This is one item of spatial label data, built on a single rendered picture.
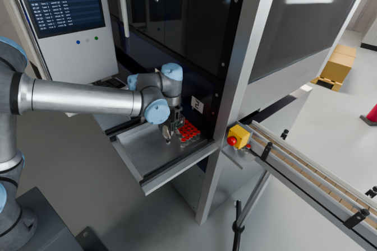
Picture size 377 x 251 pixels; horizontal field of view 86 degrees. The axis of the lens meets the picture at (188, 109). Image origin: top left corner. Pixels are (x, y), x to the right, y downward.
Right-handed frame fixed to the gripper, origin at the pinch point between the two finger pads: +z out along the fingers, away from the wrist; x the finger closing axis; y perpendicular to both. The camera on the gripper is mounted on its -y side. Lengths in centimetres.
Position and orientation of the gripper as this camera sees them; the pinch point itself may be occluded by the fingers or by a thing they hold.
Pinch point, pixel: (168, 134)
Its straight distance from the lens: 94.9
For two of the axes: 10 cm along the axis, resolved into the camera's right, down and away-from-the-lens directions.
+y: 6.2, 5.2, -5.8
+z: -0.8, 7.8, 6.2
